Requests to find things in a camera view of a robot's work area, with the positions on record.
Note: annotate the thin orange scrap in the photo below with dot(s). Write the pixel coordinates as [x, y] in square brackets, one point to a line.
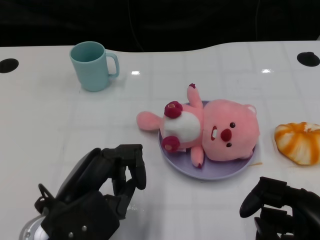
[257, 164]

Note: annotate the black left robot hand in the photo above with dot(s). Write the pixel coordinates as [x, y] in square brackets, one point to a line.
[85, 200]

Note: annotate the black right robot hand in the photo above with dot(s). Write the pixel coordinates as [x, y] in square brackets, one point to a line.
[287, 207]

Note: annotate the black table grommet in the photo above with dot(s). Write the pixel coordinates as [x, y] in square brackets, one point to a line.
[8, 65]
[308, 59]

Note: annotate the orange white striped toy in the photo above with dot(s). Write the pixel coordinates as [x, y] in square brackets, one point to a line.
[297, 145]

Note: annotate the black backdrop curtain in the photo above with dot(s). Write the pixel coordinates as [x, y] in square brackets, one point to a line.
[175, 20]

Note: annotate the purple round plate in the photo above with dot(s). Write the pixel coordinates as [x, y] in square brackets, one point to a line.
[220, 170]

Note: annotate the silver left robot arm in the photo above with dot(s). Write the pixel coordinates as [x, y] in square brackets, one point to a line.
[30, 230]

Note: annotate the light blue mug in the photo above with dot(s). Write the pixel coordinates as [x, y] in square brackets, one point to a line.
[90, 75]

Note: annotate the pink plush beaver doll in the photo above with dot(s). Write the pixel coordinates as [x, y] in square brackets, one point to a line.
[225, 120]

